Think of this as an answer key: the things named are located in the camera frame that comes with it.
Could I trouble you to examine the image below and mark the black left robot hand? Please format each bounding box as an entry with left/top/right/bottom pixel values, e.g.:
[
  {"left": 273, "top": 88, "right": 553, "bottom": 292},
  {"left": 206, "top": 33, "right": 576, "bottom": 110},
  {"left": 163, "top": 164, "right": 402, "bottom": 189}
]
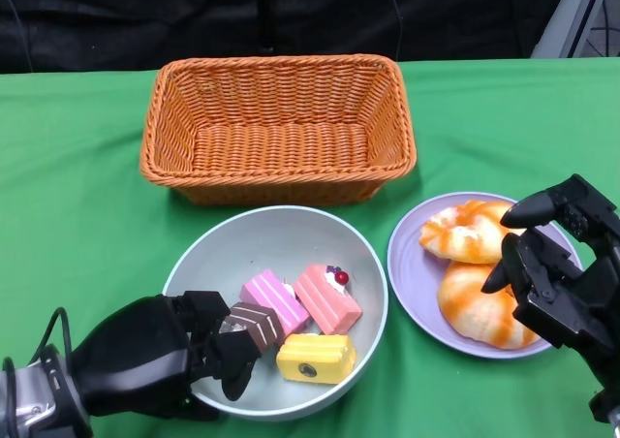
[{"left": 72, "top": 290, "right": 265, "bottom": 422}]

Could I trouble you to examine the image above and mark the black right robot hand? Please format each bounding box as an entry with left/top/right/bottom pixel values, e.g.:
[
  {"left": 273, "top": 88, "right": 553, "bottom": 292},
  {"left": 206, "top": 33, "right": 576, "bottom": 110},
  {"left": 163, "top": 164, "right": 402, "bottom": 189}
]
[{"left": 480, "top": 173, "right": 620, "bottom": 424}]

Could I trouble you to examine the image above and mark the ring-shaped orange striped bread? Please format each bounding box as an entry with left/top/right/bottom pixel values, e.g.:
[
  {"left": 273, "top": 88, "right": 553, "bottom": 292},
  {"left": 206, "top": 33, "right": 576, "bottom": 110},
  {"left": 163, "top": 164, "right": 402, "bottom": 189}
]
[{"left": 437, "top": 261, "right": 543, "bottom": 350}]

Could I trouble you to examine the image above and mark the croissant-shaped orange striped bread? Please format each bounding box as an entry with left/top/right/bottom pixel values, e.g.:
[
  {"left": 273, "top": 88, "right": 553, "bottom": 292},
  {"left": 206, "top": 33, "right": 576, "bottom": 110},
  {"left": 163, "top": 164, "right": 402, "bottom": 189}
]
[{"left": 418, "top": 200, "right": 527, "bottom": 265}]

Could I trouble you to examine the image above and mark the grey round bowl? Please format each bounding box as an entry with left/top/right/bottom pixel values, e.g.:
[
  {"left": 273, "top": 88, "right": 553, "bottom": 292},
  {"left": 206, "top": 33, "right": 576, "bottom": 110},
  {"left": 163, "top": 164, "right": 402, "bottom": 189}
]
[{"left": 162, "top": 204, "right": 390, "bottom": 422}]

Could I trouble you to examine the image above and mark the chocolate brown toy cake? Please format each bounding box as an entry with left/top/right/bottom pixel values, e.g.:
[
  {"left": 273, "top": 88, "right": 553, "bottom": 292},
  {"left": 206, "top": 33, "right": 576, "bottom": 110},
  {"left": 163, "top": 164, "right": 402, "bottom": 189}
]
[{"left": 220, "top": 301, "right": 286, "bottom": 355}]

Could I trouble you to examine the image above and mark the magenta pink toy cake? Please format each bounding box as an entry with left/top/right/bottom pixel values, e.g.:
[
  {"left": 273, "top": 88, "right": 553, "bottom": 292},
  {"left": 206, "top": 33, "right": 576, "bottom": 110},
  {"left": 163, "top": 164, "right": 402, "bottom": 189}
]
[{"left": 240, "top": 270, "right": 311, "bottom": 335}]

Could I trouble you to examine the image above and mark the lavender round plate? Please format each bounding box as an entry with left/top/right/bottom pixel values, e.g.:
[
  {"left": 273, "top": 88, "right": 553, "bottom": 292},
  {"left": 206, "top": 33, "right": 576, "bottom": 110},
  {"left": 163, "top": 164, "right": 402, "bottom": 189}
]
[{"left": 387, "top": 191, "right": 582, "bottom": 360}]

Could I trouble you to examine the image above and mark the yellow toy cake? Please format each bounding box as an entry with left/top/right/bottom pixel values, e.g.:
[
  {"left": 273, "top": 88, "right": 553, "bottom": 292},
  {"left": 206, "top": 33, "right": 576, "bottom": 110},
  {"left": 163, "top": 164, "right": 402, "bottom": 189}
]
[{"left": 275, "top": 333, "right": 357, "bottom": 386}]

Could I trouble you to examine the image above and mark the salmon toy cake with cherry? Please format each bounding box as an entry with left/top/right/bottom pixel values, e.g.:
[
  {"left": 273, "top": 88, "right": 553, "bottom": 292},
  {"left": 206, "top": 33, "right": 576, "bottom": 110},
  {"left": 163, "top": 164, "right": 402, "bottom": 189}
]
[{"left": 293, "top": 263, "right": 363, "bottom": 336}]

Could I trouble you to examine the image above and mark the orange wicker basket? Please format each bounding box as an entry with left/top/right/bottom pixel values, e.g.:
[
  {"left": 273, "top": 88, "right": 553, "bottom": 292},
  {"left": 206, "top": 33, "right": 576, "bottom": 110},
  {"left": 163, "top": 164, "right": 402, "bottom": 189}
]
[{"left": 139, "top": 53, "right": 418, "bottom": 206}]

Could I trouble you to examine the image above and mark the black backdrop cloth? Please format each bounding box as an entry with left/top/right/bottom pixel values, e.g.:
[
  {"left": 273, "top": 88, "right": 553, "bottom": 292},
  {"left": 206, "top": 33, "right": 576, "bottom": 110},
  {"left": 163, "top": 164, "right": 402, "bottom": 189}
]
[{"left": 0, "top": 0, "right": 571, "bottom": 76}]

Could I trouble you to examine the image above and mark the black pole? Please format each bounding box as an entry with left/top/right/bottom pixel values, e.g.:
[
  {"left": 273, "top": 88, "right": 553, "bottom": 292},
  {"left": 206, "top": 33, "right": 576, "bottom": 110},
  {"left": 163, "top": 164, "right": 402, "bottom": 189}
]
[{"left": 259, "top": 0, "right": 276, "bottom": 54}]

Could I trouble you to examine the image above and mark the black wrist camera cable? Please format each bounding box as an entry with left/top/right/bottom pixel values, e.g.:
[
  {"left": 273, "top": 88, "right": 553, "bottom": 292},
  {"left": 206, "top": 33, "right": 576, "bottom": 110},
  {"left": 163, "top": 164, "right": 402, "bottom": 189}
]
[{"left": 28, "top": 305, "right": 75, "bottom": 367}]

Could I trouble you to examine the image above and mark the aluminium frame post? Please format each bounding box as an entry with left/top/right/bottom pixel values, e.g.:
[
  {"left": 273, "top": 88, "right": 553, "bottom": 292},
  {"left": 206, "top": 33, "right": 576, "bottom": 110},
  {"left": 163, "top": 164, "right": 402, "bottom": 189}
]
[{"left": 530, "top": 0, "right": 614, "bottom": 59}]

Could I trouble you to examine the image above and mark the thin black hanging cable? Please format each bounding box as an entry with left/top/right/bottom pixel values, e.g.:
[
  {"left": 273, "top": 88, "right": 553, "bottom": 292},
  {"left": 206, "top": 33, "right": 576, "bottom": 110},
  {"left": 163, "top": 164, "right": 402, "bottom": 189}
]
[{"left": 389, "top": 0, "right": 406, "bottom": 61}]

